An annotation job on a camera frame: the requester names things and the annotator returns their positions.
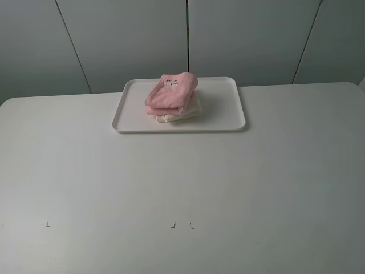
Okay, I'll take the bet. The cream white towel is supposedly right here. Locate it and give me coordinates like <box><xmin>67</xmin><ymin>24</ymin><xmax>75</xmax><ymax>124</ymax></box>
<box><xmin>155</xmin><ymin>92</ymin><xmax>202</xmax><ymax>123</ymax></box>

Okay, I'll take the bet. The pink towel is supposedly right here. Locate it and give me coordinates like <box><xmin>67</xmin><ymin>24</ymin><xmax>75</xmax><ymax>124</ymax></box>
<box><xmin>145</xmin><ymin>72</ymin><xmax>198</xmax><ymax>115</ymax></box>

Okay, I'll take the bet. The white plastic tray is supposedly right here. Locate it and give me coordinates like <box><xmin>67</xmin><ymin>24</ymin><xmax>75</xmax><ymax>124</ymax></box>
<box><xmin>112</xmin><ymin>72</ymin><xmax>246</xmax><ymax>134</ymax></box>

